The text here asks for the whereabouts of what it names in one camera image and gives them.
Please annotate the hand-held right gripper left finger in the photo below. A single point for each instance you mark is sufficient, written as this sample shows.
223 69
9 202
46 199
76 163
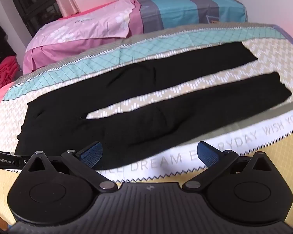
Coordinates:
92 152

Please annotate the pink floral sheet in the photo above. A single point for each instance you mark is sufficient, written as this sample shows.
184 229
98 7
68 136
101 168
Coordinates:
88 29

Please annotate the beige teal patterned bedsheet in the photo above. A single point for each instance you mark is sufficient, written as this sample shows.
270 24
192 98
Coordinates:
271 53

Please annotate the red cloth pile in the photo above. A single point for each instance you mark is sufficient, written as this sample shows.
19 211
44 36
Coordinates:
7 73

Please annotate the blue grey striped sheet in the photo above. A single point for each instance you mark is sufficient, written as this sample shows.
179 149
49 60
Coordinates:
180 7

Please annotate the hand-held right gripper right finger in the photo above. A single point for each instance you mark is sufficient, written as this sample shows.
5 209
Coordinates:
207 152

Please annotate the black pants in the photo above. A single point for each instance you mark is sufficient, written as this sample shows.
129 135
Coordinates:
136 117

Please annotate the dark window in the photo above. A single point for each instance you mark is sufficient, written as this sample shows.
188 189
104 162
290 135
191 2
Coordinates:
34 2

